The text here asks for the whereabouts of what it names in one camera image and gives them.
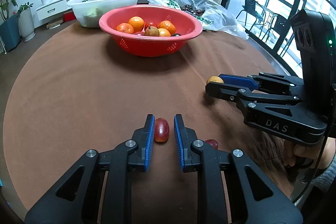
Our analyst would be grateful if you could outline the tan longan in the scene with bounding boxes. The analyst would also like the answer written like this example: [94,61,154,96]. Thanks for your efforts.
[206,76,224,84]
[144,26,160,37]

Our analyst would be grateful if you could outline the red grape tomato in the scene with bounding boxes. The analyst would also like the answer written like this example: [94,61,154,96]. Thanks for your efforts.
[205,139,219,149]
[154,118,170,143]

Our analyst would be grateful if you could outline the large orange with stem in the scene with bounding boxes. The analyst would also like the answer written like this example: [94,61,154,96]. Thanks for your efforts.
[116,23,134,34]

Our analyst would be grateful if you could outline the grey knit sleeve forearm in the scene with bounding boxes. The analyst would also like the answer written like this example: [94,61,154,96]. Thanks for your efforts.
[312,158,336,192]

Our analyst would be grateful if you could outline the person's right hand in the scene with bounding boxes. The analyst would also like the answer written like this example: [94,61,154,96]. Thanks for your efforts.
[284,138,335,169]

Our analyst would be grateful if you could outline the clear plastic bag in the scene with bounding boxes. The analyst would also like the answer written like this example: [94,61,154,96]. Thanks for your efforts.
[147,0,248,40]

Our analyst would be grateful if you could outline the black metal chair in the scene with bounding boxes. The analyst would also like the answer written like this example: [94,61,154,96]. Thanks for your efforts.
[236,0,266,29]

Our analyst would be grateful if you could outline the red plastic colander bowl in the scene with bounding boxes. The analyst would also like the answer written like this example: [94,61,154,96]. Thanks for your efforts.
[99,5,203,57]

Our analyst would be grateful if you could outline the dark cherries in bag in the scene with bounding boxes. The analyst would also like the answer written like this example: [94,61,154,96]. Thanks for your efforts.
[181,5,205,17]

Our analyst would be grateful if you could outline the red cherry tomato in bowl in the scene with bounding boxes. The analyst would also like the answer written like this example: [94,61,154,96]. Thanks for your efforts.
[144,21,158,30]

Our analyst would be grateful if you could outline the brown round tablecloth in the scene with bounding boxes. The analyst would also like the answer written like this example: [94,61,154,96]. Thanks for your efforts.
[3,23,293,209]

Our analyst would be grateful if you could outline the white plastic basin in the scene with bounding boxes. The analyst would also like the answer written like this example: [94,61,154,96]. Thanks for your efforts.
[67,0,138,28]

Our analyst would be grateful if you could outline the tall white planter plant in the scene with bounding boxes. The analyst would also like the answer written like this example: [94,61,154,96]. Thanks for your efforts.
[17,2,35,42]

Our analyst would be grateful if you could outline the white tv cabinet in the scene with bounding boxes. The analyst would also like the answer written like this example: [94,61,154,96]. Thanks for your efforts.
[35,0,153,21]

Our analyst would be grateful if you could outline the black camera box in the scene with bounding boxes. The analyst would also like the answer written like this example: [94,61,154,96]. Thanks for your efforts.
[290,9,335,118]

